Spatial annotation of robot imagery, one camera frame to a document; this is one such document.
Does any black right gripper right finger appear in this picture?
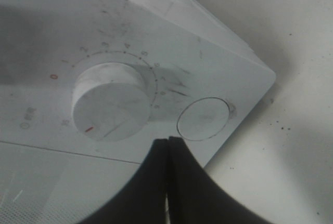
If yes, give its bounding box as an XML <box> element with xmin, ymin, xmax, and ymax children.
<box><xmin>167</xmin><ymin>137</ymin><xmax>265</xmax><ymax>223</ymax></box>

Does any white microwave oven body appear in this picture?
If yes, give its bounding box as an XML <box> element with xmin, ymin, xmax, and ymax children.
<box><xmin>1</xmin><ymin>0</ymin><xmax>276</xmax><ymax>165</ymax></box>

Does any white microwave door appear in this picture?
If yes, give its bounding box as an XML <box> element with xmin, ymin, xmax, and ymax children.
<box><xmin>1</xmin><ymin>142</ymin><xmax>139</xmax><ymax>223</ymax></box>

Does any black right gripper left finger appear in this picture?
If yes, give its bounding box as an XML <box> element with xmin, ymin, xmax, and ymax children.
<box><xmin>80</xmin><ymin>139</ymin><xmax>169</xmax><ymax>224</ymax></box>

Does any white timer knob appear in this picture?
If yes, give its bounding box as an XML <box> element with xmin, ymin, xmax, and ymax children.
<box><xmin>71</xmin><ymin>62</ymin><xmax>150</xmax><ymax>141</ymax></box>

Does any round white door button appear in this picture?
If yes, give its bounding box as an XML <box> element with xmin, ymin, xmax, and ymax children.
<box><xmin>176</xmin><ymin>97</ymin><xmax>230</xmax><ymax>141</ymax></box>

